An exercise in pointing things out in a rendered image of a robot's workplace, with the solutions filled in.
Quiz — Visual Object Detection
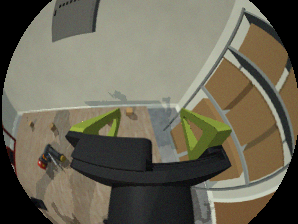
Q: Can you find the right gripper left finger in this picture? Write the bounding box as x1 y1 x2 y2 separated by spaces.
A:
69 108 121 137

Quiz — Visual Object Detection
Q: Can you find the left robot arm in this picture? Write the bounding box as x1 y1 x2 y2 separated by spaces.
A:
30 197 47 210

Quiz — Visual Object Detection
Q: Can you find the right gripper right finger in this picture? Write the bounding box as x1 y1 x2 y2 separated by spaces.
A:
180 108 232 160

